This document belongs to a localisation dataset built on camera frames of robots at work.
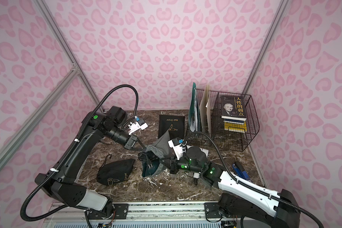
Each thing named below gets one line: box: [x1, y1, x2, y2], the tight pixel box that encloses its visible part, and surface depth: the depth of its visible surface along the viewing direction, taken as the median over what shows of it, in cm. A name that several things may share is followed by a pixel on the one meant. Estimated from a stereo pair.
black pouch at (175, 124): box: [158, 114, 185, 140], surface depth 112 cm
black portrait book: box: [220, 95, 247, 122], surface depth 92 cm
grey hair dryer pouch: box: [145, 130, 172, 177], surface depth 66 cm
